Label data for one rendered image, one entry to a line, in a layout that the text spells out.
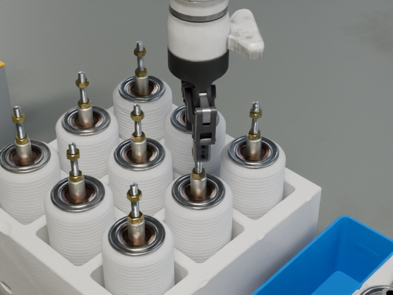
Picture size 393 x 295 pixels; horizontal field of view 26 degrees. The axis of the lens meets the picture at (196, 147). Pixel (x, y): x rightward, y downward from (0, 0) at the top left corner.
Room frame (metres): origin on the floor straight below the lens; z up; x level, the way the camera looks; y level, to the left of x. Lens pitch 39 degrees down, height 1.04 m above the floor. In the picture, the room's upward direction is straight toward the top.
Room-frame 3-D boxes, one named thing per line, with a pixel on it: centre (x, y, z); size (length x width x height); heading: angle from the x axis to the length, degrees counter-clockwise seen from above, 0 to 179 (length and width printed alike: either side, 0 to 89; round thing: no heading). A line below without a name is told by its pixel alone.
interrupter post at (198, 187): (0.88, 0.00, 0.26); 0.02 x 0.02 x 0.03
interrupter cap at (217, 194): (0.88, 0.00, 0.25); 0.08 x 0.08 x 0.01
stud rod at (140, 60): (1.13, 0.09, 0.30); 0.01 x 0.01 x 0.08
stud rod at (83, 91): (1.04, 0.17, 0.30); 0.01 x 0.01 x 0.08
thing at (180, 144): (1.05, 0.00, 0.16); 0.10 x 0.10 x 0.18
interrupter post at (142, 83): (1.13, 0.09, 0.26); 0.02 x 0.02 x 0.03
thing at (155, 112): (1.13, 0.09, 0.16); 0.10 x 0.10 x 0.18
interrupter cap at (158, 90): (1.13, 0.09, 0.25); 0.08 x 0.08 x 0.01
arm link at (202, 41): (0.88, -0.02, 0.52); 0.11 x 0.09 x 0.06; 99
